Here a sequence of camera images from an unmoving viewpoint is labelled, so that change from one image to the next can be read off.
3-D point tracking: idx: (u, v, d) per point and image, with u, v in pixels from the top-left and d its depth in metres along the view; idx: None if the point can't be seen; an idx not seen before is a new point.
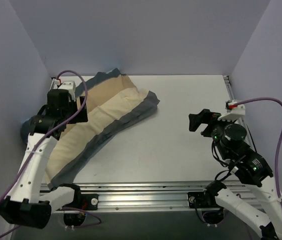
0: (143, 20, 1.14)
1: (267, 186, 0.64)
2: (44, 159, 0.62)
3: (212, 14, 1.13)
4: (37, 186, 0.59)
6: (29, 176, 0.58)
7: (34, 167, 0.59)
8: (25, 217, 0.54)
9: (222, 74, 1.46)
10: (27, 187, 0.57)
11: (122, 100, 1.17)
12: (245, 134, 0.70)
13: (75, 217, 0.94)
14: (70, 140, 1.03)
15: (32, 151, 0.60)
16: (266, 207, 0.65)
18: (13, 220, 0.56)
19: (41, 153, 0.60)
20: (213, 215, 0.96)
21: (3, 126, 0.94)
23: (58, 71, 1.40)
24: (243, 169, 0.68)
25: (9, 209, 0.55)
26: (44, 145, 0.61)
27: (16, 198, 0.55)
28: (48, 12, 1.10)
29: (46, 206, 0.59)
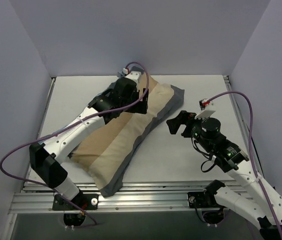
0: (143, 20, 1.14)
1: (244, 169, 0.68)
2: (86, 131, 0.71)
3: (211, 13, 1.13)
4: (67, 149, 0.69)
6: (67, 138, 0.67)
7: (75, 134, 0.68)
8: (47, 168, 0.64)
9: (222, 74, 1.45)
10: (61, 146, 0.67)
11: (157, 97, 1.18)
12: (220, 126, 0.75)
13: (75, 217, 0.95)
14: (120, 144, 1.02)
15: (81, 120, 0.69)
16: (249, 190, 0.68)
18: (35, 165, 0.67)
19: (86, 125, 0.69)
20: (213, 215, 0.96)
21: (4, 125, 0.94)
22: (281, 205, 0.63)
23: (58, 70, 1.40)
24: (220, 156, 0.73)
25: (37, 155, 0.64)
26: (92, 120, 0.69)
27: (47, 148, 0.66)
28: (48, 11, 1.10)
29: (62, 172, 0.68)
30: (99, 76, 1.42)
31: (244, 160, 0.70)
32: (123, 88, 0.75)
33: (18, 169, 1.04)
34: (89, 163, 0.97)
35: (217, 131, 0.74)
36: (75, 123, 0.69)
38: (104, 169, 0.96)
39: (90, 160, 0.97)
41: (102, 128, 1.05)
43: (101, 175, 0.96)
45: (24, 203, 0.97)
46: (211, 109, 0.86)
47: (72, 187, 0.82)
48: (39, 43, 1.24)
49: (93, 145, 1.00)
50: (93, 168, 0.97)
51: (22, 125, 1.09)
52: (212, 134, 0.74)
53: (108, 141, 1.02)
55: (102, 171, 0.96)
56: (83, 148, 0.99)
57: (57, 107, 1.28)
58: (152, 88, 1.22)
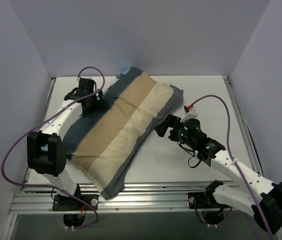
0: (143, 21, 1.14)
1: (221, 156, 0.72)
2: (72, 116, 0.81)
3: (211, 14, 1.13)
4: (62, 132, 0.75)
6: (60, 121, 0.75)
7: (65, 117, 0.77)
8: (50, 148, 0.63)
9: (222, 75, 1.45)
10: (57, 127, 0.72)
11: (156, 97, 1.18)
12: (199, 123, 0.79)
13: (75, 217, 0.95)
14: (119, 145, 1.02)
15: (64, 107, 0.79)
16: (230, 175, 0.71)
18: (34, 154, 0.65)
19: (71, 109, 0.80)
20: (213, 215, 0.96)
21: (4, 126, 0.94)
22: (259, 182, 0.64)
23: (58, 71, 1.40)
24: (201, 151, 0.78)
25: (38, 140, 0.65)
26: (74, 106, 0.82)
27: (47, 132, 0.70)
28: (48, 13, 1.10)
29: (63, 154, 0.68)
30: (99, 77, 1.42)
31: (221, 150, 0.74)
32: (87, 83, 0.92)
33: (18, 170, 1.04)
34: (88, 165, 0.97)
35: (198, 128, 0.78)
36: (60, 109, 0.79)
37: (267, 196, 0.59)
38: (104, 170, 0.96)
39: (89, 161, 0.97)
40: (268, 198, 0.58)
41: (101, 129, 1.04)
43: (101, 177, 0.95)
45: (24, 203, 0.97)
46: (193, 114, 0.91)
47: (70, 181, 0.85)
48: (39, 44, 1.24)
49: (92, 146, 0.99)
50: (92, 170, 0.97)
51: (22, 125, 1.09)
52: (192, 131, 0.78)
53: (108, 142, 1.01)
55: (102, 173, 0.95)
56: (82, 149, 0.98)
57: (57, 107, 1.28)
58: (151, 88, 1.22)
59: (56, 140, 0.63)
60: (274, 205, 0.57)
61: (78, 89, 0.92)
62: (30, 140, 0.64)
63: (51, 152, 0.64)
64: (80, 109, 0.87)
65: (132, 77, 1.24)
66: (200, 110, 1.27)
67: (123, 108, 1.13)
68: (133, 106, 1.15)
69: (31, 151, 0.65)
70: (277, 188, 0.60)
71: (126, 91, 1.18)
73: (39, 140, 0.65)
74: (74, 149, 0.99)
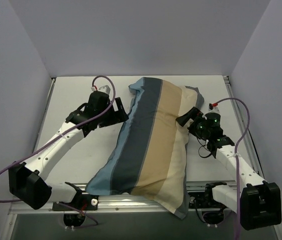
0: (142, 20, 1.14)
1: (227, 148, 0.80)
2: (66, 144, 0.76)
3: (211, 14, 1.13)
4: (49, 165, 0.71)
6: (48, 154, 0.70)
7: (56, 149, 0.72)
8: (31, 187, 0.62)
9: (222, 74, 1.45)
10: (43, 162, 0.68)
11: (188, 102, 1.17)
12: (219, 117, 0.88)
13: (75, 217, 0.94)
14: (178, 160, 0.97)
15: (60, 134, 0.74)
16: (228, 165, 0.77)
18: (14, 187, 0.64)
19: (67, 138, 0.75)
20: (213, 215, 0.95)
21: (4, 125, 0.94)
22: (251, 176, 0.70)
23: (58, 71, 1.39)
24: (212, 142, 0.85)
25: (19, 174, 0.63)
26: (72, 133, 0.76)
27: (30, 167, 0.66)
28: (47, 12, 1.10)
29: (46, 191, 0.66)
30: (98, 76, 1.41)
31: (229, 144, 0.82)
32: (97, 101, 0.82)
33: None
34: (156, 191, 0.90)
35: (216, 121, 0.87)
36: (55, 136, 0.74)
37: (252, 187, 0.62)
38: (174, 190, 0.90)
39: (157, 187, 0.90)
40: (253, 189, 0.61)
41: (155, 150, 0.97)
43: (173, 198, 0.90)
45: (24, 203, 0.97)
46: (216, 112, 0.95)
47: (68, 188, 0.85)
48: (39, 43, 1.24)
49: (155, 170, 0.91)
50: (161, 195, 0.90)
51: (22, 125, 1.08)
52: (210, 122, 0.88)
53: (167, 160, 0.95)
55: (174, 193, 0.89)
56: (145, 177, 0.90)
57: (57, 107, 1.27)
58: (180, 95, 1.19)
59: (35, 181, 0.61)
60: (256, 196, 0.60)
61: (87, 105, 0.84)
62: (12, 173, 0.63)
63: (31, 190, 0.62)
64: (81, 134, 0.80)
65: (156, 87, 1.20)
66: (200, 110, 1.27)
67: (164, 121, 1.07)
68: (173, 116, 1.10)
69: (11, 183, 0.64)
70: (266, 186, 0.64)
71: (160, 103, 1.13)
73: (20, 174, 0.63)
74: (135, 179, 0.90)
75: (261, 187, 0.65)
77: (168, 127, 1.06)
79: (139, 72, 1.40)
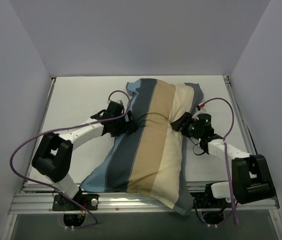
0: (142, 20, 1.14)
1: (215, 142, 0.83)
2: (90, 134, 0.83)
3: (211, 14, 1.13)
4: (76, 143, 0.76)
6: (78, 132, 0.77)
7: (84, 131, 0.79)
8: (58, 155, 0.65)
9: (222, 75, 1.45)
10: (74, 136, 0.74)
11: (182, 101, 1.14)
12: (210, 117, 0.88)
13: (75, 217, 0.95)
14: (171, 154, 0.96)
15: (88, 123, 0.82)
16: (218, 153, 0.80)
18: (42, 154, 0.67)
19: (93, 126, 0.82)
20: (213, 215, 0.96)
21: (4, 125, 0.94)
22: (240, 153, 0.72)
23: (58, 71, 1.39)
24: (203, 140, 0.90)
25: (50, 142, 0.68)
26: (97, 125, 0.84)
27: (63, 137, 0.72)
28: (47, 12, 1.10)
29: (67, 166, 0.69)
30: (98, 76, 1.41)
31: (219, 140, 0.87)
32: (115, 108, 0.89)
33: (18, 170, 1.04)
34: (150, 186, 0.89)
35: (207, 121, 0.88)
36: (83, 123, 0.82)
37: (240, 159, 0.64)
38: (168, 185, 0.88)
39: (150, 181, 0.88)
40: (242, 161, 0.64)
41: (147, 145, 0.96)
43: (168, 193, 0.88)
45: (24, 203, 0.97)
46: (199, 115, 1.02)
47: (71, 185, 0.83)
48: (40, 44, 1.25)
49: (148, 164, 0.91)
50: (156, 190, 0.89)
51: (22, 125, 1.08)
52: (201, 122, 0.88)
53: (160, 154, 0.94)
55: (168, 188, 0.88)
56: (138, 171, 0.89)
57: (57, 107, 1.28)
58: (175, 92, 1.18)
59: (67, 147, 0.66)
60: (245, 167, 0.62)
61: (106, 111, 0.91)
62: (46, 137, 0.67)
63: (58, 158, 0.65)
64: (100, 131, 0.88)
65: (151, 87, 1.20)
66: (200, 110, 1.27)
67: (157, 119, 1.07)
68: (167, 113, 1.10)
69: (41, 149, 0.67)
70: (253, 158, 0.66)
71: (152, 104, 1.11)
73: (51, 142, 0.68)
74: (128, 174, 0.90)
75: (250, 160, 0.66)
77: (162, 125, 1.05)
79: (139, 72, 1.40)
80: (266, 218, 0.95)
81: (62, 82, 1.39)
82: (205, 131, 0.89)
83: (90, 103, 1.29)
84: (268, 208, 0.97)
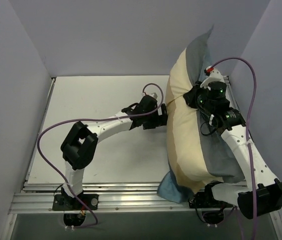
0: (142, 20, 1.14)
1: (237, 132, 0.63)
2: (117, 128, 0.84)
3: (211, 13, 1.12)
4: (102, 137, 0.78)
6: (106, 126, 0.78)
7: (112, 125, 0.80)
8: (84, 144, 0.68)
9: (222, 74, 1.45)
10: (101, 130, 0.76)
11: (174, 74, 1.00)
12: (225, 88, 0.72)
13: (75, 217, 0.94)
14: (184, 131, 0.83)
15: (117, 117, 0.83)
16: (236, 153, 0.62)
18: (70, 141, 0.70)
19: (122, 121, 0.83)
20: (214, 215, 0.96)
21: (4, 125, 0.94)
22: (263, 172, 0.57)
23: (58, 71, 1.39)
24: (217, 117, 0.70)
25: (79, 132, 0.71)
26: (125, 120, 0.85)
27: (90, 129, 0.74)
28: (47, 12, 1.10)
29: (90, 157, 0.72)
30: (98, 76, 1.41)
31: (240, 124, 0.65)
32: (148, 104, 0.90)
33: (18, 170, 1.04)
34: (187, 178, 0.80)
35: (222, 91, 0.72)
36: (113, 117, 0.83)
37: (263, 190, 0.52)
38: (191, 163, 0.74)
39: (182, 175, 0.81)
40: (264, 193, 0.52)
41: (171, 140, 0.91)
43: (199, 174, 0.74)
45: (24, 203, 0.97)
46: (215, 77, 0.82)
47: (78, 183, 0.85)
48: (39, 43, 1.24)
49: (174, 155, 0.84)
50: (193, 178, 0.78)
51: (22, 125, 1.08)
52: (214, 92, 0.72)
53: (177, 139, 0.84)
55: (193, 169, 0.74)
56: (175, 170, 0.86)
57: (57, 107, 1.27)
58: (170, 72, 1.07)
59: (92, 140, 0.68)
60: (264, 199, 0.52)
61: (138, 105, 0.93)
62: (76, 126, 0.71)
63: (83, 148, 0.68)
64: (128, 126, 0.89)
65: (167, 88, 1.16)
66: None
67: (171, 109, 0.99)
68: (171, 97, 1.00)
69: (70, 136, 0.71)
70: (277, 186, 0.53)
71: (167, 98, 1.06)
73: (80, 132, 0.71)
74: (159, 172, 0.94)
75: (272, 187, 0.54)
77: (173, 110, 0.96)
79: (139, 72, 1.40)
80: (266, 218, 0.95)
81: (62, 82, 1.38)
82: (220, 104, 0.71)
83: (90, 102, 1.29)
84: None
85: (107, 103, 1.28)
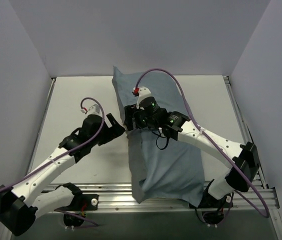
0: (143, 20, 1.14)
1: (187, 130, 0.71)
2: (58, 171, 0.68)
3: (211, 14, 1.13)
4: (37, 192, 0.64)
6: (37, 179, 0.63)
7: (46, 174, 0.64)
8: (13, 215, 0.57)
9: (222, 75, 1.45)
10: (31, 188, 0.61)
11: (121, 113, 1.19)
12: (155, 101, 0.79)
13: (75, 217, 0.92)
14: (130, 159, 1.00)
15: (52, 160, 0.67)
16: (199, 145, 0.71)
18: None
19: (58, 164, 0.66)
20: (213, 215, 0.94)
21: (5, 125, 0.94)
22: (229, 145, 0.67)
23: (58, 71, 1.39)
24: (166, 127, 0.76)
25: (4, 200, 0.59)
26: (64, 159, 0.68)
27: (16, 193, 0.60)
28: (48, 12, 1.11)
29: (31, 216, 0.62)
30: (98, 76, 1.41)
31: (186, 121, 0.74)
32: (91, 127, 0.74)
33: (18, 171, 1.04)
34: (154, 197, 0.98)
35: (154, 105, 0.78)
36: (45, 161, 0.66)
37: (239, 160, 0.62)
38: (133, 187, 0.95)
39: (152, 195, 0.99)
40: (240, 162, 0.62)
41: None
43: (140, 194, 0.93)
45: None
46: (145, 94, 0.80)
47: (63, 198, 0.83)
48: (39, 44, 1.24)
49: None
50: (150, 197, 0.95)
51: (21, 125, 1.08)
52: (150, 109, 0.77)
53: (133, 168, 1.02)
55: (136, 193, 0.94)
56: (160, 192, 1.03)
57: (57, 107, 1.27)
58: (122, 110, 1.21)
59: (19, 208, 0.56)
60: (245, 167, 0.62)
61: (81, 129, 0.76)
62: None
63: (13, 219, 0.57)
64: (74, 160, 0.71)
65: None
66: (200, 110, 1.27)
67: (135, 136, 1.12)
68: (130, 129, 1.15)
69: None
70: (245, 149, 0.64)
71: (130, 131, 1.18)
73: (6, 200, 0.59)
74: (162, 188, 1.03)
75: (243, 152, 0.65)
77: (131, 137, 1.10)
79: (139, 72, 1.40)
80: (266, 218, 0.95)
81: (62, 82, 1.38)
82: (160, 115, 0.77)
83: (90, 103, 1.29)
84: (269, 208, 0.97)
85: (106, 104, 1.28)
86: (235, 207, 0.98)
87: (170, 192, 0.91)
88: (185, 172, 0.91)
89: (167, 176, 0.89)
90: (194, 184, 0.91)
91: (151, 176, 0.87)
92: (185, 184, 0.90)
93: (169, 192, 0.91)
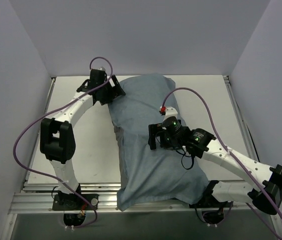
0: (142, 20, 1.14)
1: (214, 149, 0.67)
2: (82, 108, 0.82)
3: (211, 13, 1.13)
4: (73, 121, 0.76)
6: (72, 110, 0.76)
7: (77, 107, 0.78)
8: (62, 135, 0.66)
9: (222, 74, 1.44)
10: (69, 116, 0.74)
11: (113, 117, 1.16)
12: (176, 120, 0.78)
13: (75, 217, 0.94)
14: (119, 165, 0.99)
15: (77, 98, 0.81)
16: (224, 165, 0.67)
18: (47, 139, 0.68)
19: (83, 100, 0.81)
20: (213, 215, 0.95)
21: (5, 124, 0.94)
22: (259, 168, 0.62)
23: (58, 71, 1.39)
24: (189, 144, 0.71)
25: (50, 127, 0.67)
26: (86, 97, 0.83)
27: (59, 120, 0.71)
28: (47, 12, 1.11)
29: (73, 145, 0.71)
30: None
31: (211, 139, 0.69)
32: (98, 74, 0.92)
33: (17, 170, 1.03)
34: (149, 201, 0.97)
35: (175, 124, 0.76)
36: (73, 100, 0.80)
37: (270, 184, 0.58)
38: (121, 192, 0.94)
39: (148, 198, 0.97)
40: (272, 187, 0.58)
41: None
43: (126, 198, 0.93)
45: (24, 203, 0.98)
46: (170, 113, 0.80)
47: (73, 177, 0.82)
48: (39, 43, 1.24)
49: None
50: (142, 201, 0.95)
51: (21, 124, 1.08)
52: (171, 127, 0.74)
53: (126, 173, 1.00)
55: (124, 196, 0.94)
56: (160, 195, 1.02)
57: (57, 107, 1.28)
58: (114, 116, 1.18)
59: (67, 127, 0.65)
60: (276, 192, 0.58)
61: (89, 81, 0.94)
62: (44, 124, 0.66)
63: (63, 138, 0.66)
64: (91, 102, 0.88)
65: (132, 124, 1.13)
66: (200, 109, 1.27)
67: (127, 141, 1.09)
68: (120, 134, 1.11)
69: (43, 136, 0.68)
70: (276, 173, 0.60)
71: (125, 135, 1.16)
73: (51, 127, 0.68)
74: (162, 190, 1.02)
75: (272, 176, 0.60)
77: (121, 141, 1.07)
79: (138, 72, 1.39)
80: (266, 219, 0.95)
81: (62, 82, 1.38)
82: (183, 132, 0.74)
83: None
84: None
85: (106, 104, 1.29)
86: (235, 207, 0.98)
87: (158, 195, 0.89)
88: (170, 172, 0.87)
89: (149, 181, 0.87)
90: (182, 184, 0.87)
91: (129, 183, 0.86)
92: (171, 185, 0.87)
93: (155, 195, 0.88)
